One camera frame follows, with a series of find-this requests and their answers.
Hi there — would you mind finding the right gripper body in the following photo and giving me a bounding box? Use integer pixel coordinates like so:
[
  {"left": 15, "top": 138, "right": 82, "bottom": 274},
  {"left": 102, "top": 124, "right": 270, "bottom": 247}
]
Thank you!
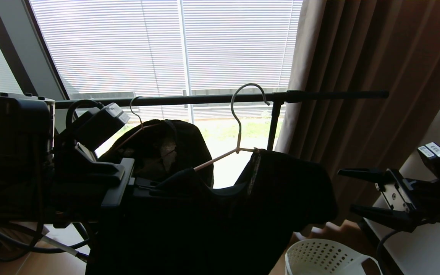
[{"left": 375, "top": 168, "right": 440, "bottom": 225}]

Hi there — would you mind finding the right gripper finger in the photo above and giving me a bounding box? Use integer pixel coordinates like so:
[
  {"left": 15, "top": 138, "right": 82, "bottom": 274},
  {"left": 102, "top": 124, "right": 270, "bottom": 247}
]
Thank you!
[
  {"left": 338, "top": 168, "right": 391, "bottom": 184},
  {"left": 350, "top": 204, "right": 418, "bottom": 233}
]

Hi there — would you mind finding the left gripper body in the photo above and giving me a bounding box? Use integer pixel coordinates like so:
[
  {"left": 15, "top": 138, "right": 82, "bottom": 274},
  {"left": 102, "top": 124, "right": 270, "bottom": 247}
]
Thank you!
[{"left": 53, "top": 158, "right": 136, "bottom": 223}]

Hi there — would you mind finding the pink clothes hanger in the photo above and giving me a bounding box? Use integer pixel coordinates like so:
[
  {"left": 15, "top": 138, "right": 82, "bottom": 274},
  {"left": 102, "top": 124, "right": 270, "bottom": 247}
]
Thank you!
[
  {"left": 111, "top": 96, "right": 178, "bottom": 168},
  {"left": 193, "top": 83, "right": 271, "bottom": 172}
]

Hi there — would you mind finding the black garment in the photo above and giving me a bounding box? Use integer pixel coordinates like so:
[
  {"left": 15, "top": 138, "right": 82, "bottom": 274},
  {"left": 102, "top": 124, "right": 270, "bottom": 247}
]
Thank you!
[
  {"left": 86, "top": 149, "right": 338, "bottom": 275},
  {"left": 98, "top": 119, "right": 215, "bottom": 188}
]

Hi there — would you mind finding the white laundry basket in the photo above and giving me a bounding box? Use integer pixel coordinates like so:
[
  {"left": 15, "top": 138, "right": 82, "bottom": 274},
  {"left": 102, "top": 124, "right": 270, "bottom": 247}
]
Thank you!
[{"left": 284, "top": 239, "right": 383, "bottom": 275}]

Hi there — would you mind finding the black clothes rack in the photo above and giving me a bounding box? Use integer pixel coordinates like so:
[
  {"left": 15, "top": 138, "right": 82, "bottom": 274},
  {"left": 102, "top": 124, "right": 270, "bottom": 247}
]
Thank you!
[{"left": 54, "top": 91, "right": 390, "bottom": 151}]

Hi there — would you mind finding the brown curtain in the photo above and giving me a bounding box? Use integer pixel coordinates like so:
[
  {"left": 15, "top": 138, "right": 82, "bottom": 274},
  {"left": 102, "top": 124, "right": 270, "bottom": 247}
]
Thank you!
[{"left": 275, "top": 0, "right": 440, "bottom": 226}]

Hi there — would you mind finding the window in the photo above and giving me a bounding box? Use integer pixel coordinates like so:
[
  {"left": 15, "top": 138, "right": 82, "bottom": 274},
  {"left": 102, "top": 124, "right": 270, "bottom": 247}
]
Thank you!
[{"left": 0, "top": 0, "right": 304, "bottom": 188}]

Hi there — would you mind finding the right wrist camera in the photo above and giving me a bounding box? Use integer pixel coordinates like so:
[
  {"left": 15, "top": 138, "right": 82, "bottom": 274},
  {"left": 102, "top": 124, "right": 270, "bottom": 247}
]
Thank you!
[{"left": 417, "top": 142, "right": 440, "bottom": 178}]

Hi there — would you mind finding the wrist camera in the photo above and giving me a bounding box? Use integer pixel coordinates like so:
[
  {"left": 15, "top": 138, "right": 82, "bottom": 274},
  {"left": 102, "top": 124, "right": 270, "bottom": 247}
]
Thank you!
[
  {"left": 71, "top": 102, "right": 131, "bottom": 180},
  {"left": 417, "top": 142, "right": 440, "bottom": 178}
]

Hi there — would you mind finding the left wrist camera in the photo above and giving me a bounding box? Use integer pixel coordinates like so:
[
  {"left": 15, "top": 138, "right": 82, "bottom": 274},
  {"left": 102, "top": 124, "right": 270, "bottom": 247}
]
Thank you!
[{"left": 71, "top": 102, "right": 131, "bottom": 180}]

